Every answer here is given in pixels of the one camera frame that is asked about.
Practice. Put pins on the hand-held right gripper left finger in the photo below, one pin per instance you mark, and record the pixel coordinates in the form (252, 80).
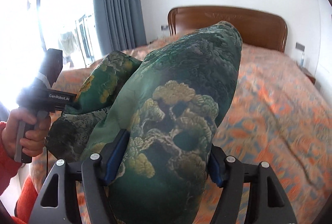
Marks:
(114, 161)

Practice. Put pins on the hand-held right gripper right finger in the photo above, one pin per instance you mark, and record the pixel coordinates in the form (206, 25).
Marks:
(215, 172)

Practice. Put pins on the green patterned pillow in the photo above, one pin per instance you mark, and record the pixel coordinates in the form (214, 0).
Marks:
(171, 120)

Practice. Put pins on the person's left hand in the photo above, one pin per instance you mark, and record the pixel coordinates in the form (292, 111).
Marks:
(31, 136)

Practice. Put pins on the glass balcony door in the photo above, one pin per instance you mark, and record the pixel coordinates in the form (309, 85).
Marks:
(44, 22)

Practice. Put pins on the orange patterned bedspread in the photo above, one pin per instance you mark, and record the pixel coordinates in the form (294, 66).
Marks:
(272, 120)

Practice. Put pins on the person's red sweater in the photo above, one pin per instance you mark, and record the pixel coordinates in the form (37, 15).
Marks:
(26, 200)

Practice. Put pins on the grey-blue curtain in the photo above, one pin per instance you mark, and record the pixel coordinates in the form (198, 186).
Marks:
(116, 3)

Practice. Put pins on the wooden nightstand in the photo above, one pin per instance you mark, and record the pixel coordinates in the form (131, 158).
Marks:
(309, 75)

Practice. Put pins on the clear bottle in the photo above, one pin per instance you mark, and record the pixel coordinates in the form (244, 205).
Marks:
(302, 59)

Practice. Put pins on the brown wooden headboard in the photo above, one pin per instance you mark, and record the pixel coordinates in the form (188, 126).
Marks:
(233, 22)

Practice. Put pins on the small wall outlet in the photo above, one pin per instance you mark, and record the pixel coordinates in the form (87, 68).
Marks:
(163, 27)

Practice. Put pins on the grey wall switch panel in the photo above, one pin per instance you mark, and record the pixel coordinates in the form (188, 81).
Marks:
(299, 45)

